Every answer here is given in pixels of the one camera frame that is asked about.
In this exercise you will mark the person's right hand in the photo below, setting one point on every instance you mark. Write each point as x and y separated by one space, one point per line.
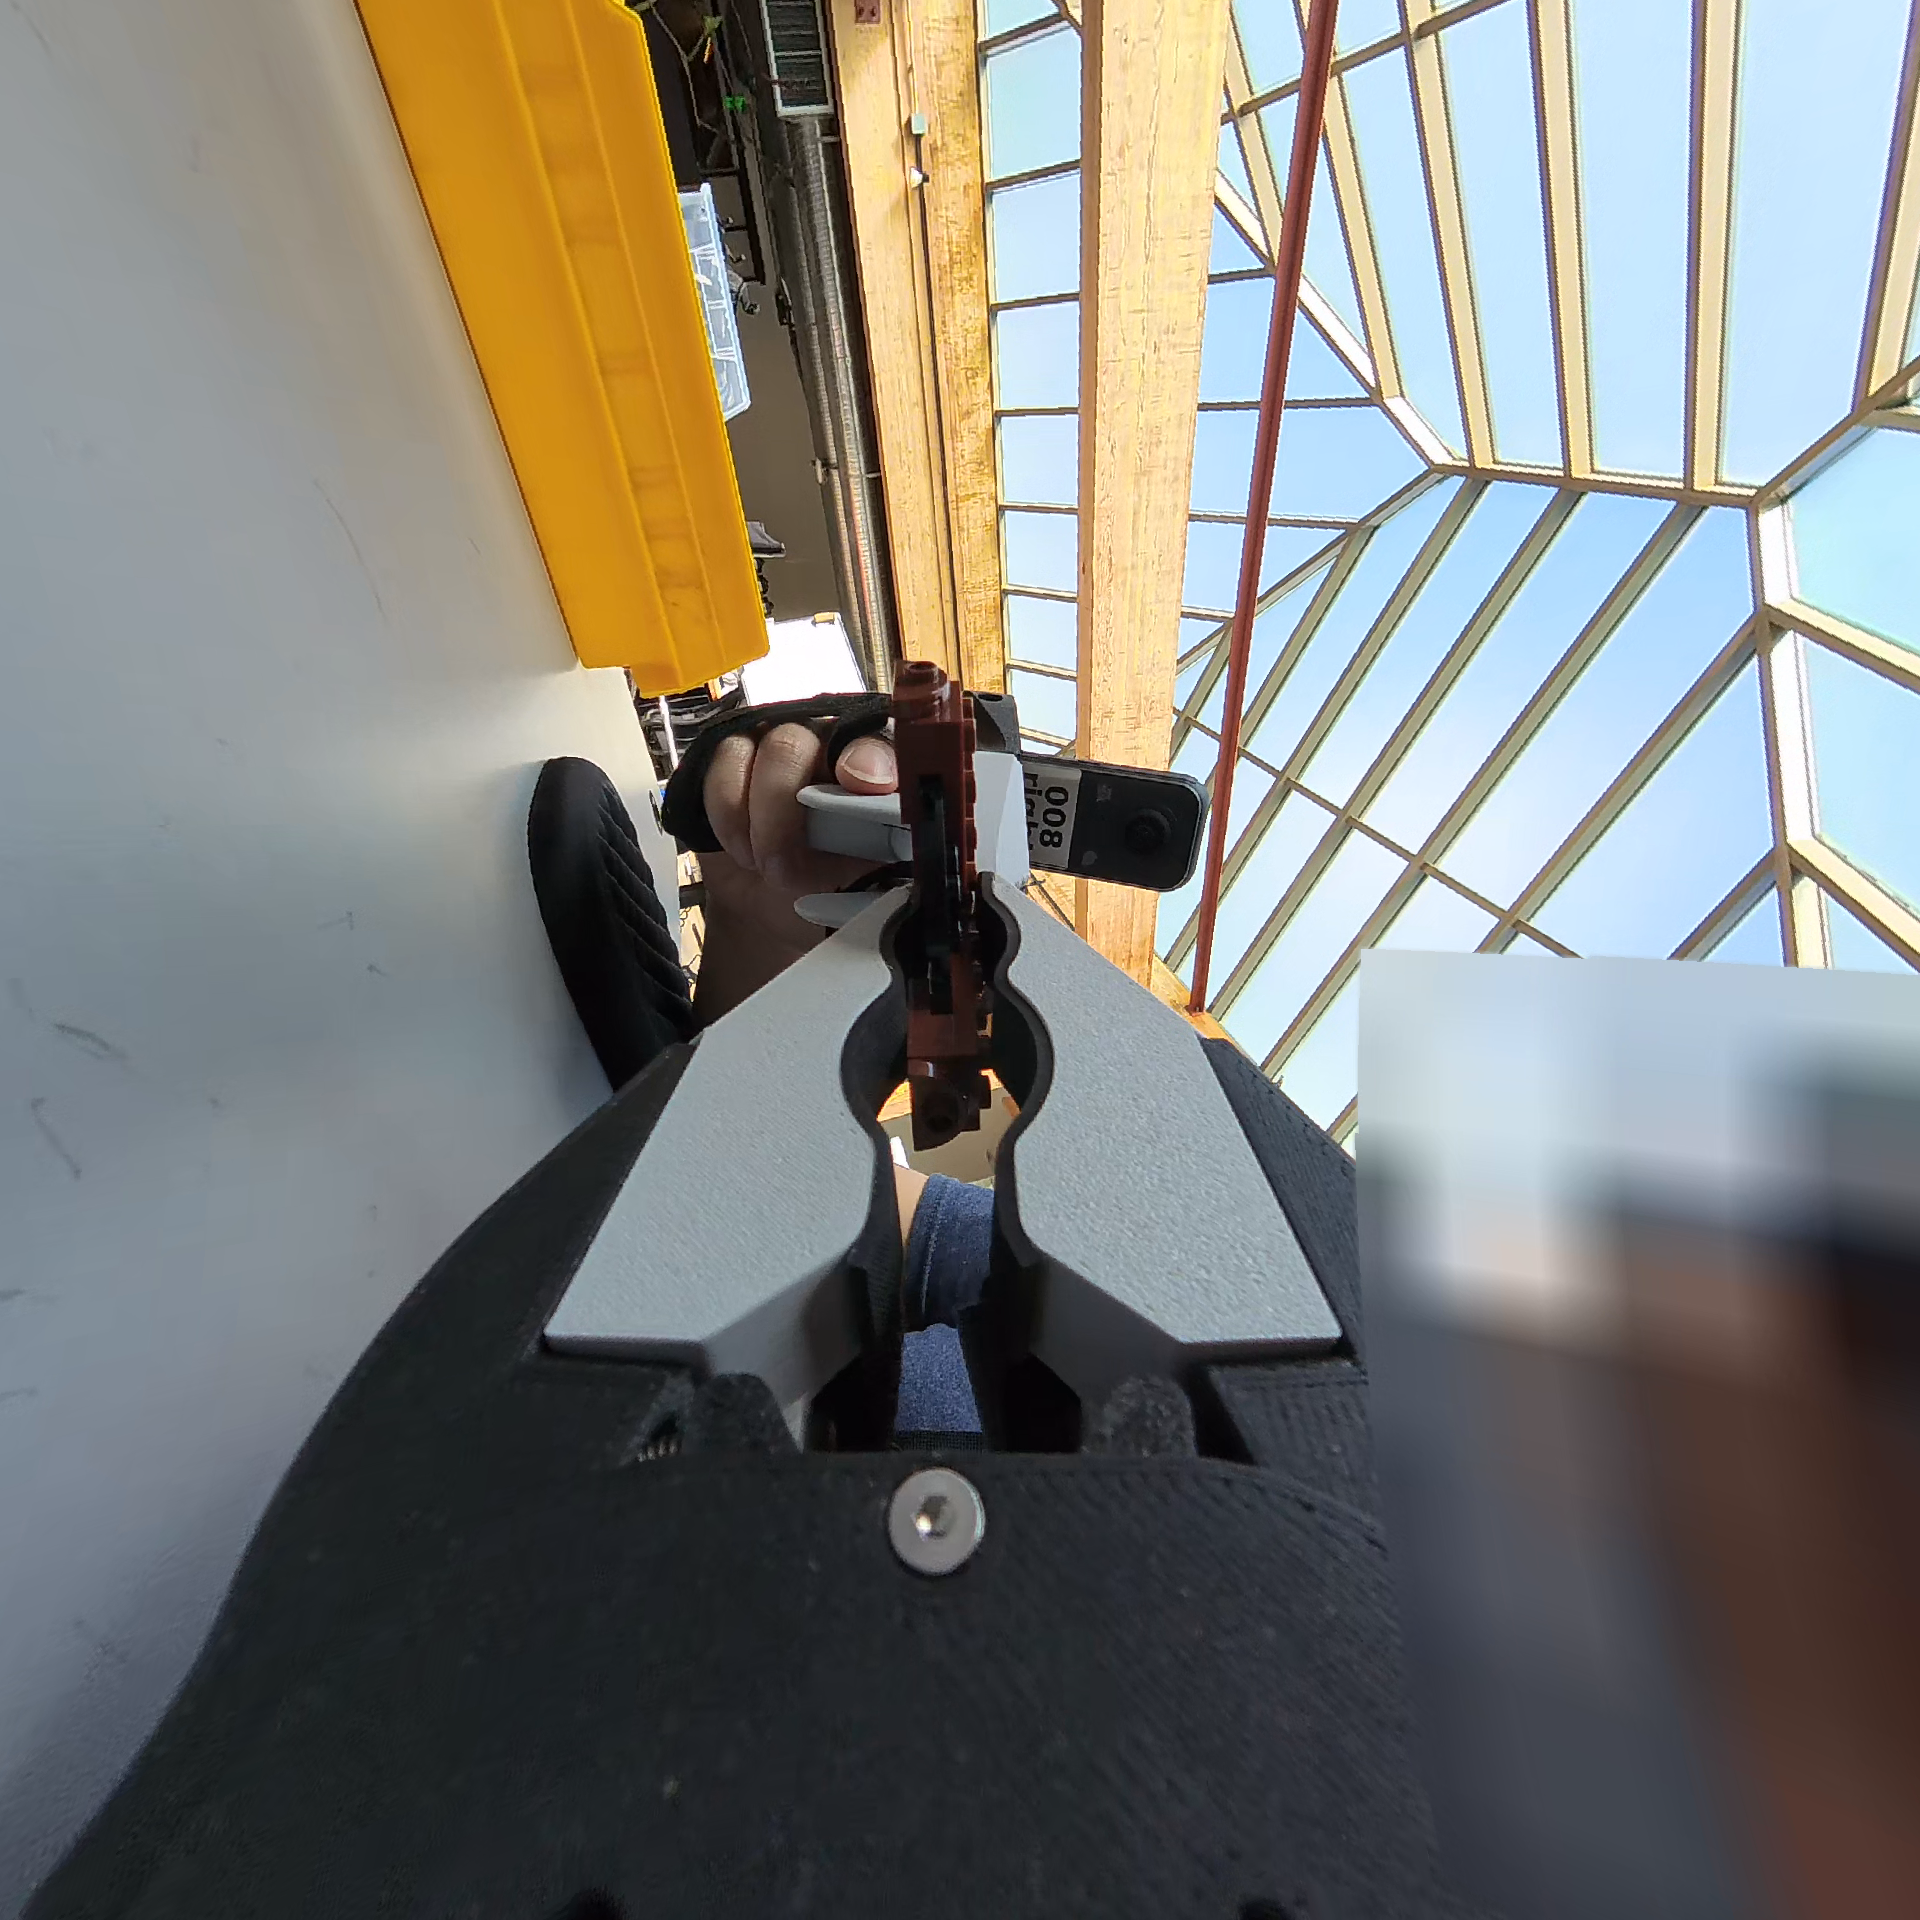
751 862

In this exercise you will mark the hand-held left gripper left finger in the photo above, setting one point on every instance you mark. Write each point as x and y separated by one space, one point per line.
720 1200

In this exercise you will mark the black ribbed round pad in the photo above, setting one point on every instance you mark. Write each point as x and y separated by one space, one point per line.
610 915

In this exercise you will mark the brown toy brick assembly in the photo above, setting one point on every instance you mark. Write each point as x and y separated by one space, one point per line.
942 840

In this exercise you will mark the wooden wall beam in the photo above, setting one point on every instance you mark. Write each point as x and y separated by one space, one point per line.
932 375

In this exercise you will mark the wide wooden roof beam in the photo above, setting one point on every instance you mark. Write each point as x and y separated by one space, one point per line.
1148 452

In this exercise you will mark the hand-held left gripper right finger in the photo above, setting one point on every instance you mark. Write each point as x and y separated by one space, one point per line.
1156 1200

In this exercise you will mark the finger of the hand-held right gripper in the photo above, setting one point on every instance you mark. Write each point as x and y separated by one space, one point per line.
1002 820

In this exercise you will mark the yellow plastic bin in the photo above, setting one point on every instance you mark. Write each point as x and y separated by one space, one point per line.
587 346

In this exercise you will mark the red metal pole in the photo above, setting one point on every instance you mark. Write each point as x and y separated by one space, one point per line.
1263 494

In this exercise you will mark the white panel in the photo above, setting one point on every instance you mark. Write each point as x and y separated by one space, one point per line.
810 661

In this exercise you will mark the white desk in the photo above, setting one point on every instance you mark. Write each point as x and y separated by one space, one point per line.
226 751

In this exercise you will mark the clear plastic storage box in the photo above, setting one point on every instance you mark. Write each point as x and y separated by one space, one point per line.
716 308

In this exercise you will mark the white air vent grille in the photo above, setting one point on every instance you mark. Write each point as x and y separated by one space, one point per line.
796 54

